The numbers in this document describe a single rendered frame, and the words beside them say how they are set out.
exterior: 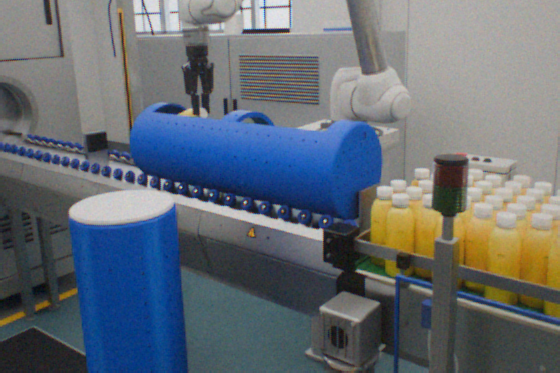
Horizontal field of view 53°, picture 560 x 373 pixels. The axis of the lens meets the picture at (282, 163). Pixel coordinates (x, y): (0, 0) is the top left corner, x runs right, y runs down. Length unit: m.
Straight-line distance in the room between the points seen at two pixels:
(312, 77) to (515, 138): 1.65
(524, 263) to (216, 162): 0.93
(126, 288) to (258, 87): 2.48
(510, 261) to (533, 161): 3.14
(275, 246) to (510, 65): 2.98
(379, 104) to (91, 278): 1.18
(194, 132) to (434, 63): 2.96
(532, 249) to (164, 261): 0.90
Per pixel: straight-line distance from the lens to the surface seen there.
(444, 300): 1.15
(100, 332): 1.63
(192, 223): 1.93
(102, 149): 2.53
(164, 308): 1.60
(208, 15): 1.76
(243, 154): 1.68
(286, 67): 3.65
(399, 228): 1.36
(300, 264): 1.64
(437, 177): 1.06
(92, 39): 7.26
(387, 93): 2.12
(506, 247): 1.28
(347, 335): 1.34
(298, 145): 1.56
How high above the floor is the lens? 1.50
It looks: 14 degrees down
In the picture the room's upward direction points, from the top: 2 degrees counter-clockwise
